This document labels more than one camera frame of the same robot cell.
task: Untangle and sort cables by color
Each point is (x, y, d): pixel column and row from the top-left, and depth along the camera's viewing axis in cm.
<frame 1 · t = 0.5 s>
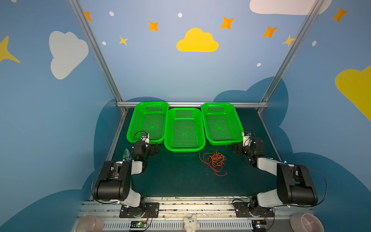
left hand: (150, 141, 95), fingers open
right hand: (241, 141, 96), fingers open
left green plastic basket: (150, 118, 117), on the table
middle green plastic basket: (185, 132, 110), on the table
right green plastic basket: (221, 123, 113), on the table
green garden trowel: (127, 155, 95), on the table

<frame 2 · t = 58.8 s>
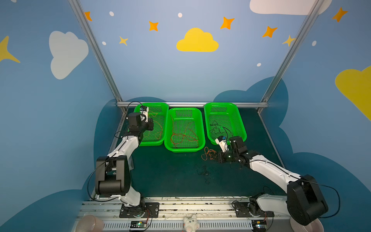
left hand: (151, 116, 91), fingers closed
right hand: (215, 154, 86), fingers closed
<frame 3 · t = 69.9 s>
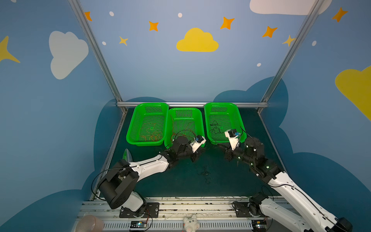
left hand: (205, 146, 81), fingers closed
right hand: (221, 142, 74), fingers closed
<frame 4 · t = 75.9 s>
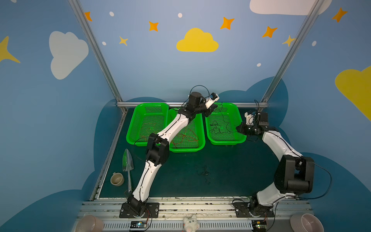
left hand: (217, 102, 89), fingers closed
right hand: (239, 126, 92), fingers closed
small beige cup: (117, 179, 85), on the table
